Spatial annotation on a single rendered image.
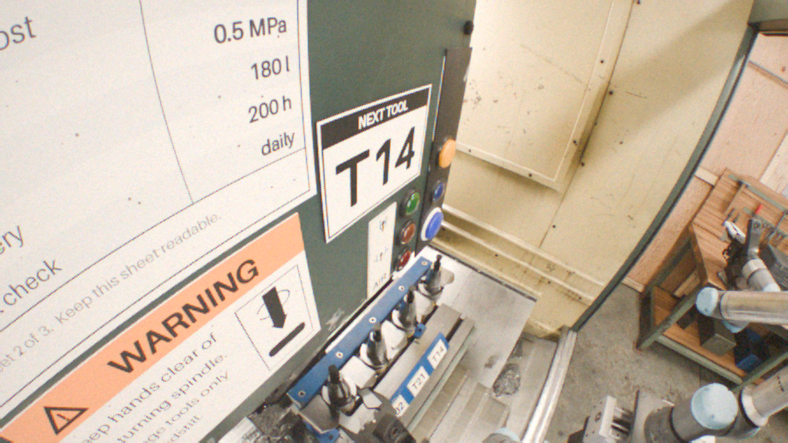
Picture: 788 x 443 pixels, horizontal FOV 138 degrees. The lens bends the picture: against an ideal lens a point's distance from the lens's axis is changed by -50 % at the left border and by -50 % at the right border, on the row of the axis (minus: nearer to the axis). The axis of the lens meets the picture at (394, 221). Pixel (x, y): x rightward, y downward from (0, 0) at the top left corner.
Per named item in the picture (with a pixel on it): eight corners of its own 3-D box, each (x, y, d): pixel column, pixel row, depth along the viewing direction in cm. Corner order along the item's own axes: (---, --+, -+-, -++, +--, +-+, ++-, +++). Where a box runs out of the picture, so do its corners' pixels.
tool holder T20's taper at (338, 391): (336, 375, 53) (332, 360, 49) (355, 388, 51) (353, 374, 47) (322, 393, 50) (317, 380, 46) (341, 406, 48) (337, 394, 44)
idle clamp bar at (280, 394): (331, 348, 90) (329, 340, 86) (278, 413, 72) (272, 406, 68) (320, 340, 92) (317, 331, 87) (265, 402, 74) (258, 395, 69)
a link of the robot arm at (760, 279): (754, 314, 45) (775, 293, 40) (740, 285, 53) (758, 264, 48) (769, 319, 43) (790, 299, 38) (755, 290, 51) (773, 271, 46)
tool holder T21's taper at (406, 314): (405, 304, 67) (409, 286, 63) (420, 315, 65) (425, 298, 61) (392, 315, 65) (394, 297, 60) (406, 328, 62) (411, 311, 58)
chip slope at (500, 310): (515, 330, 129) (538, 298, 113) (441, 468, 84) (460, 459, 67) (366, 247, 166) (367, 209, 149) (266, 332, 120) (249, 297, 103)
